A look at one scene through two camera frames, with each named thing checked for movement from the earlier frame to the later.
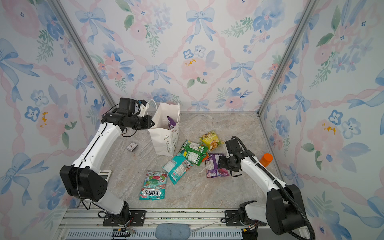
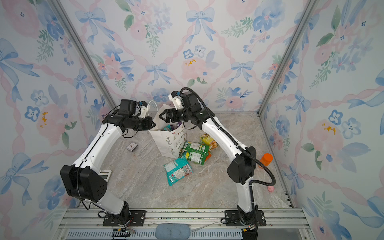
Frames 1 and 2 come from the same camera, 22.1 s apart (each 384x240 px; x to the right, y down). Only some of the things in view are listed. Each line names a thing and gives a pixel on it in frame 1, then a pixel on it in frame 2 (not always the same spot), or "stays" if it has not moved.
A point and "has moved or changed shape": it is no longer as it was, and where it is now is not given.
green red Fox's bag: x=154 y=186 -> x=167 y=128
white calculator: x=105 y=174 stays
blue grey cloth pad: x=172 y=231 stays
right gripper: x=221 y=163 -> x=170 y=113
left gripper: x=148 y=119 stays
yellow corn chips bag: x=210 y=139 stays
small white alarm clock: x=132 y=146 stays
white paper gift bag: x=165 y=131 has moved or changed shape
